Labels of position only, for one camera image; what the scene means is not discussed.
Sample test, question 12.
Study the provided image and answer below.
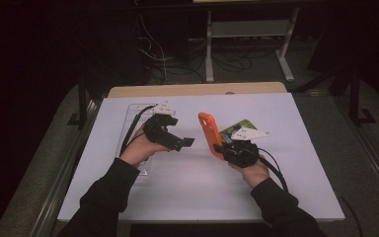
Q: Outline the person's right hand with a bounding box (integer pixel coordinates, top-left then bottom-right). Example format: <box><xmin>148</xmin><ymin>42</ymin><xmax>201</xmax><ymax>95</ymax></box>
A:
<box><xmin>228</xmin><ymin>159</ymin><xmax>270</xmax><ymax>189</ymax></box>

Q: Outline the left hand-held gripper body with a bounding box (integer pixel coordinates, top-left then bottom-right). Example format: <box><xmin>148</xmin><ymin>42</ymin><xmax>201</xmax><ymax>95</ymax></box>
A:
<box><xmin>143</xmin><ymin>103</ymin><xmax>183</xmax><ymax>152</ymax></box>

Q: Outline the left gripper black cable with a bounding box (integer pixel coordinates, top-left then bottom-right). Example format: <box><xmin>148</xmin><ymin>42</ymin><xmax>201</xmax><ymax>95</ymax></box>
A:
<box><xmin>119</xmin><ymin>104</ymin><xmax>156</xmax><ymax>156</ymax></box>

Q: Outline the wooden table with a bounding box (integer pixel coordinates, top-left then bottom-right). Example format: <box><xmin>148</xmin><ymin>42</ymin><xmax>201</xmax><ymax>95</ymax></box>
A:
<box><xmin>108</xmin><ymin>81</ymin><xmax>288</xmax><ymax>99</ymax></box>

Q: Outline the aluminium floor rail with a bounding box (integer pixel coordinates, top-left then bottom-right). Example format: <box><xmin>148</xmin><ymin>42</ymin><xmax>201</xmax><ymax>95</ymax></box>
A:
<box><xmin>29</xmin><ymin>98</ymin><xmax>102</xmax><ymax>237</ymax></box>
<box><xmin>334</xmin><ymin>97</ymin><xmax>379</xmax><ymax>213</ymax></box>

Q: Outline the white metal desk frame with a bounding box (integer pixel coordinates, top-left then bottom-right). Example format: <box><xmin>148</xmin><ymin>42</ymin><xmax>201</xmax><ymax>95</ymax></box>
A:
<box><xmin>204</xmin><ymin>6</ymin><xmax>301</xmax><ymax>83</ymax></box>

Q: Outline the tangle of floor cables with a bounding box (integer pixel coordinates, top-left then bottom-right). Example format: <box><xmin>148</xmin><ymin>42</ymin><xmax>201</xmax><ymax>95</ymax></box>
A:
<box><xmin>137</xmin><ymin>13</ymin><xmax>255</xmax><ymax>85</ymax></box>

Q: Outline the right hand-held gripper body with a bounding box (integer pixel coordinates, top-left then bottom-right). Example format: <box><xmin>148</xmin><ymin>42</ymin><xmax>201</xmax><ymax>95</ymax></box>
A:
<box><xmin>225</xmin><ymin>127</ymin><xmax>270</xmax><ymax>169</ymax></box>

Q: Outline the black metal stand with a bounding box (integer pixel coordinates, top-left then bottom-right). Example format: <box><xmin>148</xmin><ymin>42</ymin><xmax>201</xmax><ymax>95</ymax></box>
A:
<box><xmin>67</xmin><ymin>73</ymin><xmax>95</xmax><ymax>130</ymax></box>
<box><xmin>347</xmin><ymin>63</ymin><xmax>377</xmax><ymax>126</ymax></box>

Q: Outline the clear plastic storage box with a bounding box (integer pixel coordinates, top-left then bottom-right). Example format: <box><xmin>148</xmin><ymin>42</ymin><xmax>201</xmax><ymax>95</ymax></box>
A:
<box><xmin>115</xmin><ymin>103</ymin><xmax>166</xmax><ymax>178</ymax></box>

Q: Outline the black floor cable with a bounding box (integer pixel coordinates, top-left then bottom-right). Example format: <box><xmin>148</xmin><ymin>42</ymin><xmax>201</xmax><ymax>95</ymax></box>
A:
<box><xmin>337</xmin><ymin>194</ymin><xmax>365</xmax><ymax>237</ymax></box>

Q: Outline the person's left hand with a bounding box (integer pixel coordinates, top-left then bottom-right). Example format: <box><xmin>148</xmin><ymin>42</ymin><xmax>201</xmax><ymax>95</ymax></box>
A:
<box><xmin>119</xmin><ymin>124</ymin><xmax>172</xmax><ymax>167</ymax></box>

